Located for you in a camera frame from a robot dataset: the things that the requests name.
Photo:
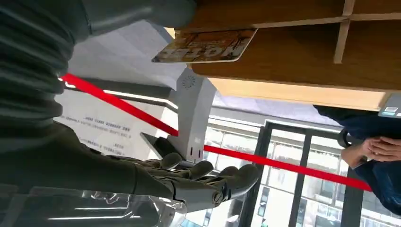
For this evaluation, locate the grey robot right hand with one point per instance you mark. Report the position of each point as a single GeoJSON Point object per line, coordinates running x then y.
{"type": "Point", "coordinates": [94, 169]}

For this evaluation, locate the clear plastic hand cover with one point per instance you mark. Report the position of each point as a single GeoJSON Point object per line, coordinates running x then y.
{"type": "Point", "coordinates": [94, 210]}

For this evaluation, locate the red barrier belt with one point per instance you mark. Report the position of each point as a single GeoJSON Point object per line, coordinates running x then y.
{"type": "Point", "coordinates": [134, 109]}

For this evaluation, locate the grey kiosk stand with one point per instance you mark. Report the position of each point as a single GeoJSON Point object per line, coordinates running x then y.
{"type": "Point", "coordinates": [192, 116]}

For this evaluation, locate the wooden card sorting box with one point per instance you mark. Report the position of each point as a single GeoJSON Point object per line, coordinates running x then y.
{"type": "Point", "coordinates": [297, 50]}

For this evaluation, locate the person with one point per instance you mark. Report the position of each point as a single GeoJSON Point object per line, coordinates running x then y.
{"type": "Point", "coordinates": [379, 185]}

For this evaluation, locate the person's left hand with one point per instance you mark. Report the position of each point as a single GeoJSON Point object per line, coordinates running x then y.
{"type": "Point", "coordinates": [382, 148]}

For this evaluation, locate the grey open laptop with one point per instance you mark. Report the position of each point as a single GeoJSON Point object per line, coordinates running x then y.
{"type": "Point", "coordinates": [391, 108]}

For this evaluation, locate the black window frame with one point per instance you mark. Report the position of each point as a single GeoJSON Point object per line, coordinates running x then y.
{"type": "Point", "coordinates": [300, 175]}

